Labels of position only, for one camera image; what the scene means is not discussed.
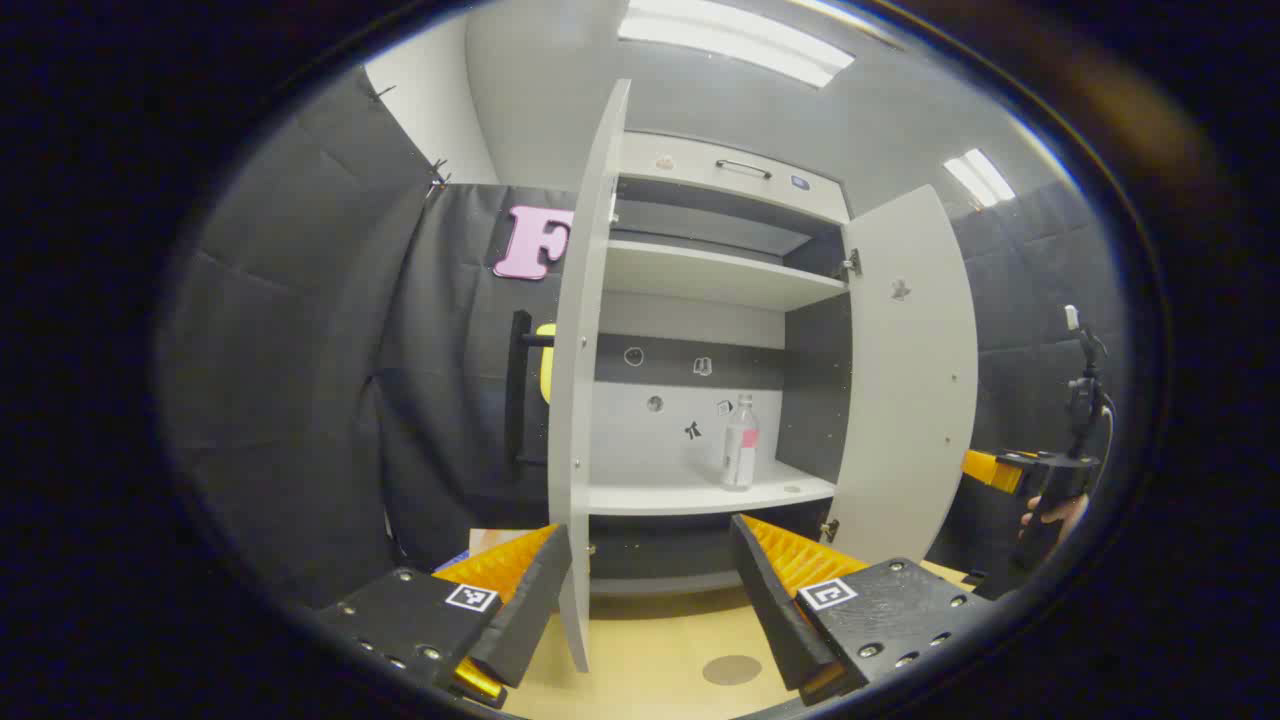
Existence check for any grey cabinet drawer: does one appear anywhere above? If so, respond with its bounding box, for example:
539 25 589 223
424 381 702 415
618 132 851 223

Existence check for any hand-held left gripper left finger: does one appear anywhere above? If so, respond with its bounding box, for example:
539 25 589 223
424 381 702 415
318 522 574 710

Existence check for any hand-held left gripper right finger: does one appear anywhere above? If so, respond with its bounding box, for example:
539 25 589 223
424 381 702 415
728 514 1001 707

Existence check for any stack of paper booklets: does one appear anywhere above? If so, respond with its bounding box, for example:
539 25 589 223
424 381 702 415
435 527 543 577

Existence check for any black backdrop cloth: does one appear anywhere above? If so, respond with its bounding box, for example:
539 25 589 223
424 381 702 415
155 65 1136 611

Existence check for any grey cabinet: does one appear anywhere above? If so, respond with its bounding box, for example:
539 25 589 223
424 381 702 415
585 130 857 601

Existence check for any clear plastic bottle pink label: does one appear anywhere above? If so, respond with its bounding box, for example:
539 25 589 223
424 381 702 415
720 393 762 492

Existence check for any round grey coaster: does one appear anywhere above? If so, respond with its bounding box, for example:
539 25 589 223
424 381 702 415
702 655 763 687

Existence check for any grey cabinet door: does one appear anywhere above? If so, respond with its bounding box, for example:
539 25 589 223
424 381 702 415
547 78 633 674
828 183 979 567

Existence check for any black left door handle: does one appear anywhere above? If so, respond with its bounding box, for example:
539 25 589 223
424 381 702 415
505 310 557 467

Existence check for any long ceiling light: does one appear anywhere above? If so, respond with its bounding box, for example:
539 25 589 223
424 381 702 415
617 0 857 89
943 148 1017 209

